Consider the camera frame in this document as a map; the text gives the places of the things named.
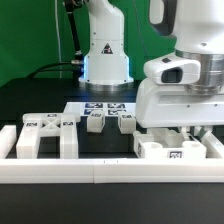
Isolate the white cable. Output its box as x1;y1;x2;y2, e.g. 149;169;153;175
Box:
54;0;63;80

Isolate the white chair back frame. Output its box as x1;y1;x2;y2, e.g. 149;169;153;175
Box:
16;113;81;159

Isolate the white marker sheet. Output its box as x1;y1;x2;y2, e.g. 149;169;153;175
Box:
64;102;135;117

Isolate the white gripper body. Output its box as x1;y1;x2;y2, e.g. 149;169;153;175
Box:
135;79;224;128

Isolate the white chair seat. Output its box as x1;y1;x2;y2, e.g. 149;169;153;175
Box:
133;128;207;160

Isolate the white U-shaped fence frame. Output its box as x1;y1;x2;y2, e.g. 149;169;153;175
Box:
0;125;224;184

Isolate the black camera pole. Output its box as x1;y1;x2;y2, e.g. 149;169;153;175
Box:
63;0;84;64

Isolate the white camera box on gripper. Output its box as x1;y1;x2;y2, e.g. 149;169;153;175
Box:
144;54;201;85

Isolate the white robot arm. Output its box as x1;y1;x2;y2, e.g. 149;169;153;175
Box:
80;0;224;128

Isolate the black cable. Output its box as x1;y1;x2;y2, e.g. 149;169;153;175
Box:
26;62;84;80

